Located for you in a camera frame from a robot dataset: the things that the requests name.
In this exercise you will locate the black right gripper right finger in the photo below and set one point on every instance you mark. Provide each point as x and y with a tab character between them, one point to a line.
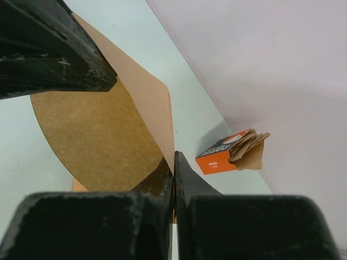
211	225

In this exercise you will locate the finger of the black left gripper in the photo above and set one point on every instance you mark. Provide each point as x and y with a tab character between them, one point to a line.
44	48

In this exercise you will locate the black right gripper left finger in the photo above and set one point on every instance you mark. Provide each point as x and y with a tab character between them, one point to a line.
95	225

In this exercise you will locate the brown paper coffee filter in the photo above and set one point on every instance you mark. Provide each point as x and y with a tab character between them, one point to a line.
110	141

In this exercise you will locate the orange coffee filter box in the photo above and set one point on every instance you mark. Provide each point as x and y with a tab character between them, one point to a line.
216	158

